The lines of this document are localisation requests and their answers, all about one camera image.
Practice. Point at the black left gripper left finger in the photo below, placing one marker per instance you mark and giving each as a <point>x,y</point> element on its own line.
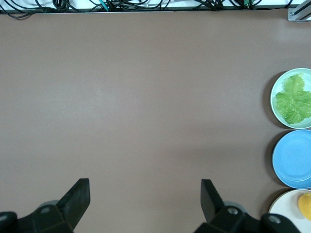
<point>73,206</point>

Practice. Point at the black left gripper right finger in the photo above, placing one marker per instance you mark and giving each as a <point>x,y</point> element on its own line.
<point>213,208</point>

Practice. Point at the yellow lemon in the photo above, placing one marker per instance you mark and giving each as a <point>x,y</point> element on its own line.
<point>305,206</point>

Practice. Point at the green lettuce leaf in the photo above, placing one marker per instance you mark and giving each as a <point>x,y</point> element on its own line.
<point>294,102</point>

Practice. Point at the beige plate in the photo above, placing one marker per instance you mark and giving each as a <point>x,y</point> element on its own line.
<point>286,206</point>

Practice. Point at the blue plate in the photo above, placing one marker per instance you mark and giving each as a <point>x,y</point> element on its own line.
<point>294,157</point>

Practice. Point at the light green plate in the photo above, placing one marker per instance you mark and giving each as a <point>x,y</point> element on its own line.
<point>277,83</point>

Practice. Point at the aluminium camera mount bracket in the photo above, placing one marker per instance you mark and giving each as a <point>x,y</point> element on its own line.
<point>297,13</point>

